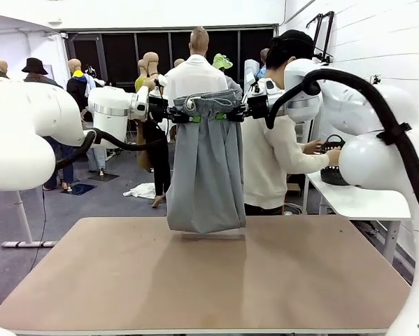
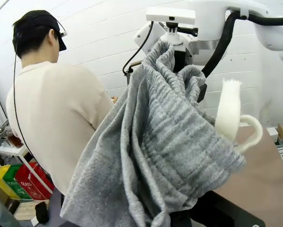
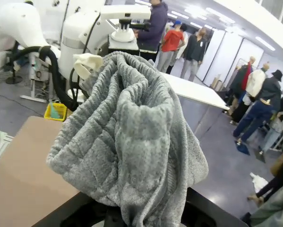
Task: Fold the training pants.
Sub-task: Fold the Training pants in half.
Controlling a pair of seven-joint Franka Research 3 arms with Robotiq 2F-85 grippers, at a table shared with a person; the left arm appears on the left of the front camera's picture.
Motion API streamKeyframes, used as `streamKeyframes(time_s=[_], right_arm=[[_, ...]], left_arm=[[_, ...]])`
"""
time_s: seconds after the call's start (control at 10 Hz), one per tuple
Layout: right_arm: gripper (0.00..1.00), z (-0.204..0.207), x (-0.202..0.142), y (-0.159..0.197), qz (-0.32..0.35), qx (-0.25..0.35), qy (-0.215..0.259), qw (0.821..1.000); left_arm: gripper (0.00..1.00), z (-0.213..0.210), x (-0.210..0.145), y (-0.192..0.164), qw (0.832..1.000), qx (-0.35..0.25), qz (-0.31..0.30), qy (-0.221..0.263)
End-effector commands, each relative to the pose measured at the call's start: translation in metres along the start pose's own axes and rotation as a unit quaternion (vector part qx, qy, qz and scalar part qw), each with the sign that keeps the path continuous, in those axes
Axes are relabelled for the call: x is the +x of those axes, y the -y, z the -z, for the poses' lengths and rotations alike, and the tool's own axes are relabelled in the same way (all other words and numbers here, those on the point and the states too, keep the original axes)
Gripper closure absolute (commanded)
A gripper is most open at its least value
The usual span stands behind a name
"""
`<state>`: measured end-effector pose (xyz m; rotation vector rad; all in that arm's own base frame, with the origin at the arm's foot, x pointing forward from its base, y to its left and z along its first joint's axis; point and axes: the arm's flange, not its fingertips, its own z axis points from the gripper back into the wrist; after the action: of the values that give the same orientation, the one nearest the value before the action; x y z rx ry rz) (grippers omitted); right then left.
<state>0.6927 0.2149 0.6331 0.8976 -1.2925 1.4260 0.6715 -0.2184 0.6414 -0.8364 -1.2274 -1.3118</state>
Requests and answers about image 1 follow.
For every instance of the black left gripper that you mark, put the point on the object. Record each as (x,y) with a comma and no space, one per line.
(158,109)

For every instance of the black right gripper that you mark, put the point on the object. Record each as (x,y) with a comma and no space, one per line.
(258,106)

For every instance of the grey training pants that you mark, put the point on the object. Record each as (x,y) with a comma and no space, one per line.
(205,175)

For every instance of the black perforated laundry basket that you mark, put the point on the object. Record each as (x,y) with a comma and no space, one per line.
(331,175)

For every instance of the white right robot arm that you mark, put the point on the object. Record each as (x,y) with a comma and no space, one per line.
(370,157)

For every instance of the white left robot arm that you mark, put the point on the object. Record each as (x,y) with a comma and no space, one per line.
(27,122)

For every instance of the cream-sleeved right forearm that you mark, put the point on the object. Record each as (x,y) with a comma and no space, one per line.
(307,164)

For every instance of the person's left hand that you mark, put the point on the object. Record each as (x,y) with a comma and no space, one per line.
(314,147)

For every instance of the person's right hand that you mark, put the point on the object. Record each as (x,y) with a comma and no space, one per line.
(333,156)

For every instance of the mannequin in white shirt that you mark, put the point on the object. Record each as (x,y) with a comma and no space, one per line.
(195,77)

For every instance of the tan mannequin black trousers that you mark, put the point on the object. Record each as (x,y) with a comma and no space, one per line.
(160,154)

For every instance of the mannequin in yellow-green top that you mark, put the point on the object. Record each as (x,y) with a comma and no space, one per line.
(140,83)

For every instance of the person in green hat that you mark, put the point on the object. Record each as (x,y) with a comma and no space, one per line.
(222,62)

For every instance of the person in cream cardigan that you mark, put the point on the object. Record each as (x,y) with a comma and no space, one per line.
(265,164)

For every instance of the man in blue floral shirt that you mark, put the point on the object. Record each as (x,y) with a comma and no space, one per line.
(263,61)

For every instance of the white cloth on floor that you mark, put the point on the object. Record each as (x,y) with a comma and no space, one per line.
(139,192)

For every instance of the mannequin with yellow collar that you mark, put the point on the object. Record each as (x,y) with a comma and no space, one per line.
(77,84)

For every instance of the black-framed white reflector panel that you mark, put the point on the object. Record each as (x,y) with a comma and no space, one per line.
(329,35)

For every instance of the black tripod stand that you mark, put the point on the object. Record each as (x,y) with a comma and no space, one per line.
(375,80)

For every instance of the white side table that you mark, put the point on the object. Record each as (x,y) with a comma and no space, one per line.
(363,206)

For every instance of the mannequin with black hat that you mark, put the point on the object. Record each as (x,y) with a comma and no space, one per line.
(34,68)

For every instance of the mannequin in cream jacket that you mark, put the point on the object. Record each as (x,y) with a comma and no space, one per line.
(0,68)

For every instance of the black mannequin base plate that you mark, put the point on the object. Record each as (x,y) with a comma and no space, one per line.
(104,176)
(79,189)

